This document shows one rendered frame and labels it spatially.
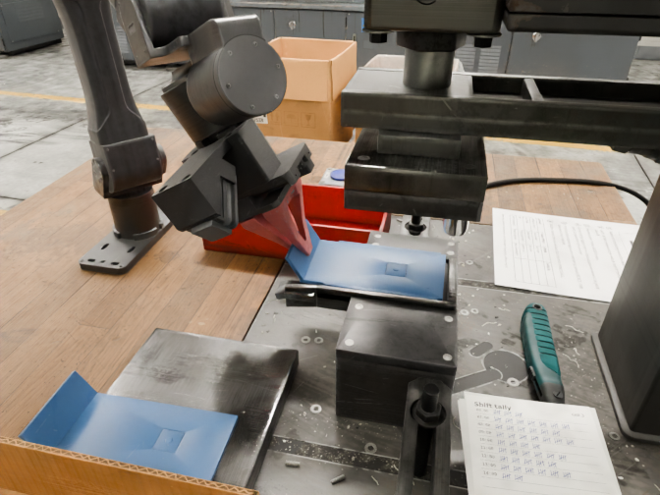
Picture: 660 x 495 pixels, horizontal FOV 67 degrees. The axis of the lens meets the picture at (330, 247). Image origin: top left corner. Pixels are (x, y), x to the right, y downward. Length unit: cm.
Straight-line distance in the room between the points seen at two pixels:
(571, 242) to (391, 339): 43
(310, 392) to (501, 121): 30
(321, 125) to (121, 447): 245
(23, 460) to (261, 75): 33
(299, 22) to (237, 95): 481
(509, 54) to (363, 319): 459
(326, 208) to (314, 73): 199
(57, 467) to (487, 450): 32
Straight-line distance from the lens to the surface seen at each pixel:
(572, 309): 67
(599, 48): 501
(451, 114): 38
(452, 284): 50
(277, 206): 46
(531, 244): 78
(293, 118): 283
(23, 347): 65
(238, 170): 45
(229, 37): 39
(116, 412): 50
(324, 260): 52
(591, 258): 78
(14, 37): 734
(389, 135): 38
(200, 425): 47
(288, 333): 57
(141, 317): 63
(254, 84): 39
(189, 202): 40
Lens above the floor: 128
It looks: 32 degrees down
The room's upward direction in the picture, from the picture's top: straight up
